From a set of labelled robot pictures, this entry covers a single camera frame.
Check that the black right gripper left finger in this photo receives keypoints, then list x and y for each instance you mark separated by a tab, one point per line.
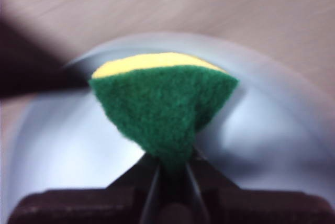
91	205

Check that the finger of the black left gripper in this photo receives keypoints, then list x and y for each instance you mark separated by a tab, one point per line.
28	67

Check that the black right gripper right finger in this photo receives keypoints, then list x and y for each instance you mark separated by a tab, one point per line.
261	205

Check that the light blue round plate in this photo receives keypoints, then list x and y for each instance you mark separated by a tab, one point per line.
261	129

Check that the yellow sponge with green scourer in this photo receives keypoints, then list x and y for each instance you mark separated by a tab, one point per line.
159	109

